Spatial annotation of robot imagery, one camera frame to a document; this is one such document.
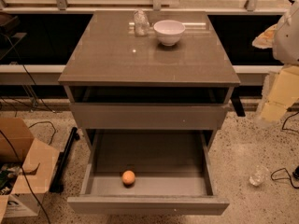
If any black bar on floor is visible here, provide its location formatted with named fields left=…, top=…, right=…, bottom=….
left=50, top=127, right=80, bottom=193

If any clear glass on floor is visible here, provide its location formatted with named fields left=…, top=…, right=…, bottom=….
left=249, top=165, right=269, bottom=187

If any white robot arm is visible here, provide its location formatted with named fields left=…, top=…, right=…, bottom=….
left=252, top=0, right=299, bottom=127

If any cardboard box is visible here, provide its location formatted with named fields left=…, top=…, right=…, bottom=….
left=0, top=118, right=59, bottom=220

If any open grey middle drawer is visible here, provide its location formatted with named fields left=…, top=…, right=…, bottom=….
left=68, top=131, right=229, bottom=215

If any clear plastic bottle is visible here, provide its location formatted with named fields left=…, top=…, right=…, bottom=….
left=134, top=10, right=150, bottom=36

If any orange fruit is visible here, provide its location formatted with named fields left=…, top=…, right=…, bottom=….
left=121, top=170, right=135, bottom=186

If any grey drawer cabinet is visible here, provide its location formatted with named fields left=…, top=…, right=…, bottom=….
left=59, top=11, right=240, bottom=145

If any white ceramic bowl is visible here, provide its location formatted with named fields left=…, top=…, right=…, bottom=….
left=153, top=20, right=185, bottom=46

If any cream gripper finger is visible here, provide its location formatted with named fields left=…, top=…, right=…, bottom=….
left=255, top=64, right=299, bottom=128
left=252, top=24, right=277, bottom=49

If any black cable left floor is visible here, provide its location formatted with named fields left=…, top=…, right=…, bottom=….
left=0, top=33, right=59, bottom=224

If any closed grey top drawer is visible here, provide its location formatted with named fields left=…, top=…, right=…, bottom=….
left=70, top=103, right=228, bottom=130

